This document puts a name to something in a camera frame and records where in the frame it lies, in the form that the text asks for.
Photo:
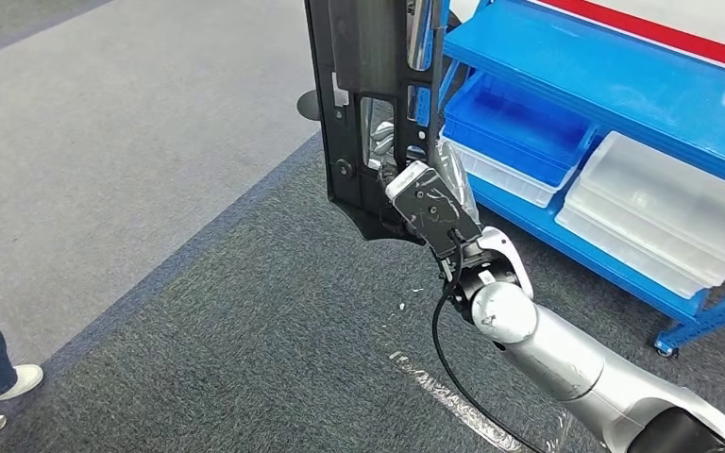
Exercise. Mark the black plastic frame part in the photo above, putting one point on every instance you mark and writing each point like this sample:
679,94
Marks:
362,50

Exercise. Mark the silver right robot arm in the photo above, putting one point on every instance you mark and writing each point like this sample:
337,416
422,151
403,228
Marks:
556,356

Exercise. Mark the blue metal shelf rack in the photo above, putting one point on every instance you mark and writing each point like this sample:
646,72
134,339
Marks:
587,81

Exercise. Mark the dark round floor plate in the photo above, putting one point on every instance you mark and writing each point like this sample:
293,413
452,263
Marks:
306,106

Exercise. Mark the blue plastic bin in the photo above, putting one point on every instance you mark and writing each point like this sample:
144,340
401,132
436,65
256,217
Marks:
512,125

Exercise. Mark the clear floor tape strip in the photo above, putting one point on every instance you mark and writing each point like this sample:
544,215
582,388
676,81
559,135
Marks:
456,400

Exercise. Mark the white car with red stripe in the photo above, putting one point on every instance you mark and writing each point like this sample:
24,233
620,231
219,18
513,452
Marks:
681,12

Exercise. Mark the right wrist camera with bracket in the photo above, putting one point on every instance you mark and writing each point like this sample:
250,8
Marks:
431,209

